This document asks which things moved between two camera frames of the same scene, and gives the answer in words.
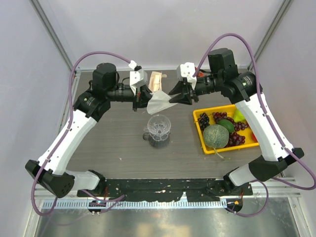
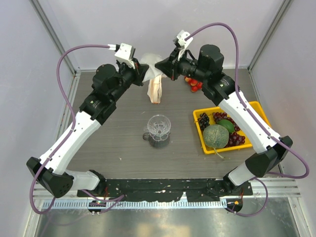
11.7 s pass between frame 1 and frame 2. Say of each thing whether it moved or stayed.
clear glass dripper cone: stayed
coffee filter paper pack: stayed
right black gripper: moved
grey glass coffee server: stayed
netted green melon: stayed
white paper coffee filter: moved
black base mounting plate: stayed
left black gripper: moved
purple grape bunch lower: stayed
